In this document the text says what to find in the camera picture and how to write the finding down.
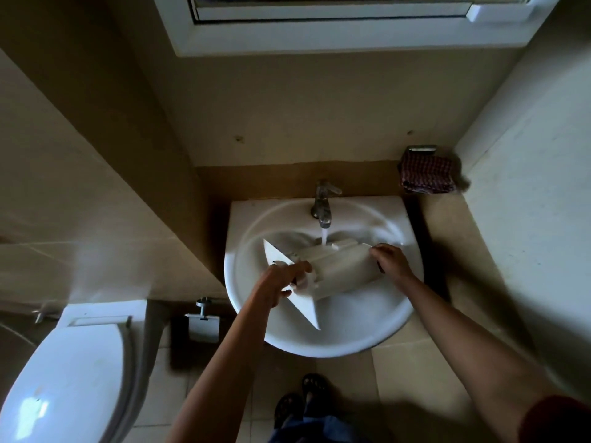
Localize person's left hand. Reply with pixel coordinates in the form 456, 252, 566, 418
252, 260, 313, 309

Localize person's right hand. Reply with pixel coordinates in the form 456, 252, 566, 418
369, 243, 414, 289

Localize red checkered cloth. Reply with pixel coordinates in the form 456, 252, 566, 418
399, 151, 457, 195

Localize person's right forearm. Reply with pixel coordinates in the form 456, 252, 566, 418
396, 274, 555, 443

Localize person's left forearm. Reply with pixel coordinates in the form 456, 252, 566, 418
166, 297, 273, 443

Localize white ceramic sink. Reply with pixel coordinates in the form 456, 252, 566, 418
223, 196, 425, 358

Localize metal toilet paper holder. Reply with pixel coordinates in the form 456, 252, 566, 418
184, 297, 222, 345

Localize metal faucet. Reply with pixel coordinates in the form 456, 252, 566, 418
310, 180, 344, 229

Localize black right sandal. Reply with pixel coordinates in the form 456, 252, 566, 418
302, 373, 331, 407

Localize blue jeans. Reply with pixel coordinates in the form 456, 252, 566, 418
270, 415, 370, 443

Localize dark red shirt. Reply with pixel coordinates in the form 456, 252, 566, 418
519, 395, 591, 443

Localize white toilet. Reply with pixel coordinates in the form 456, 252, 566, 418
0, 299, 148, 443

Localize white framed mirror cabinet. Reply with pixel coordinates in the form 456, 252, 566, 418
152, 0, 564, 57

